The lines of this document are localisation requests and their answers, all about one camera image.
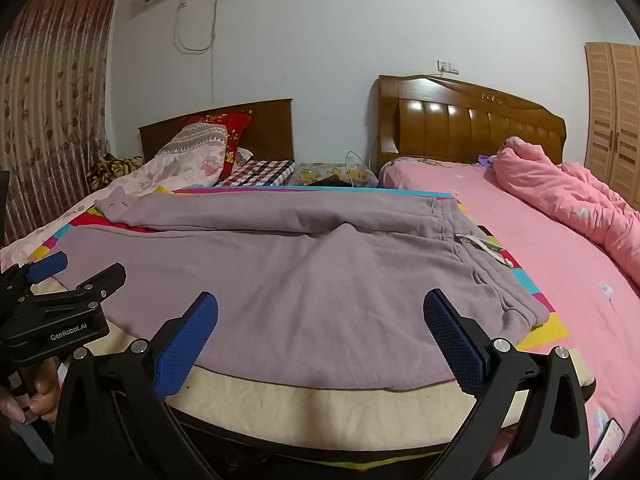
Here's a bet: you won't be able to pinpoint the glossy wooden large headboard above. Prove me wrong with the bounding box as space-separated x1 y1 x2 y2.
375 75 566 167

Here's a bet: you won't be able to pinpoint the pink bed sheet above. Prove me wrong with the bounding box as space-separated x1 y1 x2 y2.
381 159 639 440

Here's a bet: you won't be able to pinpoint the white wall socket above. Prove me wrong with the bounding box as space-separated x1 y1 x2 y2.
437 60 460 75

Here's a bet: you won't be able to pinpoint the floral nightstand cover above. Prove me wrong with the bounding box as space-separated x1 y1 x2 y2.
288 162 378 188

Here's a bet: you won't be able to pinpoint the light wooden wardrobe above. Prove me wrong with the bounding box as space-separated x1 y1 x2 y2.
585 42 640 208

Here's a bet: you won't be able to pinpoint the white air conditioner cable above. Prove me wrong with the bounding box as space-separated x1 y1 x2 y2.
172 0 222 106

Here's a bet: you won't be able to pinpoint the person's left hand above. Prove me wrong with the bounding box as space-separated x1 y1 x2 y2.
0 359 61 424

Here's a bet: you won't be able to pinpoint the pink floral quilt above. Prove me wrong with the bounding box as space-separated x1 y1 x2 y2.
1 122 228 269

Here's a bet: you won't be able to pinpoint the pink crumpled duvet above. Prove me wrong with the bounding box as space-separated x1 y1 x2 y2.
492 136 639 282

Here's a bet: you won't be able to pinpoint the smartphone with pink screen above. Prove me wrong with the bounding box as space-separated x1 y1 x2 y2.
588 418 625 480

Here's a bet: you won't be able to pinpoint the red floral pillow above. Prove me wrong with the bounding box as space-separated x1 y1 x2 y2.
182 112 253 182

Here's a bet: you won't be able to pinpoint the red checkered cloth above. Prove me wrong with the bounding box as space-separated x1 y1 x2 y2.
216 160 295 188

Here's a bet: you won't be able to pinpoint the floral striped curtain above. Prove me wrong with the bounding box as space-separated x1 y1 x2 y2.
1 0 116 242

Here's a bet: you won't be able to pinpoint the yellow brown patterned blanket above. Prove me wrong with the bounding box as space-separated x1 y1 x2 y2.
87 153 143 192

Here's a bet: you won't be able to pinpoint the dark brown small headboard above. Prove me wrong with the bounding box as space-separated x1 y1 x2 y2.
139 99 295 162

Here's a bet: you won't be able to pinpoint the lilac purple pants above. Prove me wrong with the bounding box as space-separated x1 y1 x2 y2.
56 190 549 390

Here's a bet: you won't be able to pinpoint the colourful striped blanket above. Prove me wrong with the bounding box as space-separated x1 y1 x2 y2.
29 184 597 470

